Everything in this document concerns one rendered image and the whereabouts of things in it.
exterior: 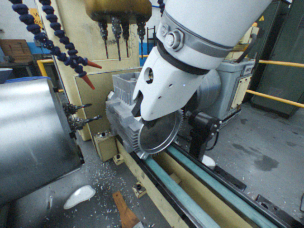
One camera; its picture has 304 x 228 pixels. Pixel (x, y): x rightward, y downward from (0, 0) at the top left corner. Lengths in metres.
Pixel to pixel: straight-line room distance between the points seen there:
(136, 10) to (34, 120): 0.32
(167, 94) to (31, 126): 0.24
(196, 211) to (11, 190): 0.35
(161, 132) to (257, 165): 0.43
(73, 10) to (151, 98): 0.51
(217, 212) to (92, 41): 0.70
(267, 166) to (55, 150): 0.72
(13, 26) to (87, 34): 5.09
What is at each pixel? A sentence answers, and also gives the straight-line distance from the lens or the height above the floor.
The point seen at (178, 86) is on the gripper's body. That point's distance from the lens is 0.16.
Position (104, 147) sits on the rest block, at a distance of 0.54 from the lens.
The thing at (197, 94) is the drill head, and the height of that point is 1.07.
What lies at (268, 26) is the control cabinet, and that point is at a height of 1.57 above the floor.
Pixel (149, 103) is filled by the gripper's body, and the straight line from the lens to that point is 0.17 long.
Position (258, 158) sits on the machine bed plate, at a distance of 0.74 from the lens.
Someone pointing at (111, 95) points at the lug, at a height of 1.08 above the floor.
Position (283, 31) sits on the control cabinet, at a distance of 3.41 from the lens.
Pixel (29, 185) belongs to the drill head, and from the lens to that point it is 0.35.
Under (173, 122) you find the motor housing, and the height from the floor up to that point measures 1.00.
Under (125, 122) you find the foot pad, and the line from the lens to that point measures 0.32.
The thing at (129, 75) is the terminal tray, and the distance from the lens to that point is 0.47.
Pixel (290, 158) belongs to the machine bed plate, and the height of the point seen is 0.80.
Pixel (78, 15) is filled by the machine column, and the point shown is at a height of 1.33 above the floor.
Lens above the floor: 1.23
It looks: 29 degrees down
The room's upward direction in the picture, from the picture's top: straight up
